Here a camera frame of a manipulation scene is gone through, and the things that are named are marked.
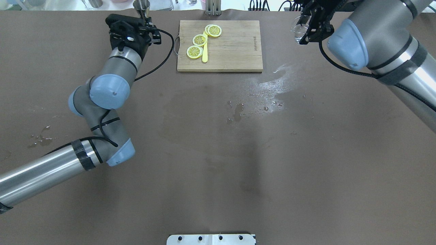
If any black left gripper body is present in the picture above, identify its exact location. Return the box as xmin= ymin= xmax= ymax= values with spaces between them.
xmin=105 ymin=14 xmax=151 ymax=60

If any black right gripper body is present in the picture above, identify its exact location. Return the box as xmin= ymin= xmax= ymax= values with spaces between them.
xmin=301 ymin=0 xmax=356 ymax=21

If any steel double jigger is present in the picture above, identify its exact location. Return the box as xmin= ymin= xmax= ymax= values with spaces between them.
xmin=133 ymin=0 xmax=150 ymax=20

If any clear glass measuring cup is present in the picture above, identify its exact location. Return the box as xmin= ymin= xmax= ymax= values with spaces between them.
xmin=290 ymin=15 xmax=310 ymax=45

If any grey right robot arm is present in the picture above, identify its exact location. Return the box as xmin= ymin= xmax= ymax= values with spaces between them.
xmin=294 ymin=0 xmax=436 ymax=131

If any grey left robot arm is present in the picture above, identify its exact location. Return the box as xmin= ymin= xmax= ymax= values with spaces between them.
xmin=0 ymin=10 xmax=162 ymax=214

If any pink plastic cup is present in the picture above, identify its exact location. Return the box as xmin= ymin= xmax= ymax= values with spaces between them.
xmin=200 ymin=0 xmax=206 ymax=11

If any lemon slice far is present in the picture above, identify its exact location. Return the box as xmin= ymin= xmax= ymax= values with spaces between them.
xmin=186 ymin=45 xmax=203 ymax=59

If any lemon slice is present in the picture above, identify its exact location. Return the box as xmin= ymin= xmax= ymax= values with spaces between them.
xmin=186 ymin=45 xmax=203 ymax=59
xmin=204 ymin=24 xmax=222 ymax=37
xmin=192 ymin=34 xmax=208 ymax=47

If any lemon slice middle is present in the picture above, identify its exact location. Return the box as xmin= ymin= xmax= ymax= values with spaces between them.
xmin=192 ymin=34 xmax=208 ymax=47

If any yellow plastic knife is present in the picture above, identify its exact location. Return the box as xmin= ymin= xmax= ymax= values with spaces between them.
xmin=201 ymin=31 xmax=208 ymax=63

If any lemon slice near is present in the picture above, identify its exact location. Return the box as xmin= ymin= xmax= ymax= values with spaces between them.
xmin=204 ymin=24 xmax=222 ymax=37

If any bamboo cutting board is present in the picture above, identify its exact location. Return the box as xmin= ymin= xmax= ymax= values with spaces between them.
xmin=176 ymin=20 xmax=263 ymax=72

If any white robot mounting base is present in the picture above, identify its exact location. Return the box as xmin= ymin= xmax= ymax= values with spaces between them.
xmin=166 ymin=234 xmax=257 ymax=245

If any aluminium frame post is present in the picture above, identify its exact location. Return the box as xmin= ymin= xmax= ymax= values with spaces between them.
xmin=205 ymin=0 xmax=222 ymax=16

